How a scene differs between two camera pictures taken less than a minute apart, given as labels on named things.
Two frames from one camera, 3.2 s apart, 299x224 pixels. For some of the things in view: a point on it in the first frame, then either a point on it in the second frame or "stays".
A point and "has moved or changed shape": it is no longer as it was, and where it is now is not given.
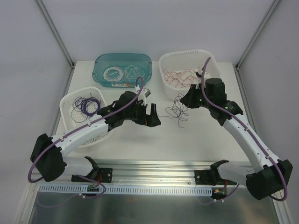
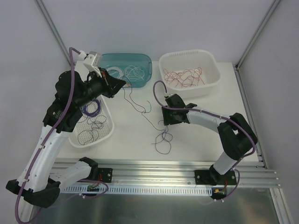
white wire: x=131 y=72 stays
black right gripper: x=191 y=98 -> x=169 y=115
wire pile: x=178 y=110 has moved or changed shape
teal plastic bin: x=121 y=70 stays
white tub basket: x=178 y=70 stays
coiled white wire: x=120 y=77 stays
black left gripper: x=145 y=114 -> x=108 y=85
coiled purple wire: x=83 y=106 stays
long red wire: x=183 y=78 stays
